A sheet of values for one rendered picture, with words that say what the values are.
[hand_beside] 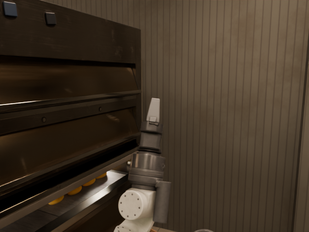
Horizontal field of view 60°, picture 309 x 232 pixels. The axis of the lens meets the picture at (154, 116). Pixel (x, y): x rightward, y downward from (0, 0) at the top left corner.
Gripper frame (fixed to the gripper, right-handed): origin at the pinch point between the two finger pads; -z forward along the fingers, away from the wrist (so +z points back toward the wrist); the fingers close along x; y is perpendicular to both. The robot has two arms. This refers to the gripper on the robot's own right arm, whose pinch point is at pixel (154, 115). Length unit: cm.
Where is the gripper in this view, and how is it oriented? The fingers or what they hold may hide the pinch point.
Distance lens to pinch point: 72.0
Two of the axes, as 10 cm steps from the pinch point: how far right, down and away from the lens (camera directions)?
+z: -1.3, 9.6, -2.3
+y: -9.9, -1.3, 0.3
